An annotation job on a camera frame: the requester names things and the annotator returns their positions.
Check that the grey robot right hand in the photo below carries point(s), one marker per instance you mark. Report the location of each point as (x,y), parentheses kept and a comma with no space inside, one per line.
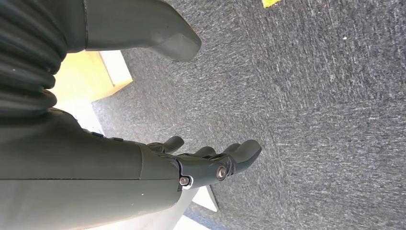
(79,174)

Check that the yellow floor tape piece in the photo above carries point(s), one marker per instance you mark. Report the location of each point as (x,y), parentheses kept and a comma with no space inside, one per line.
(269,2)

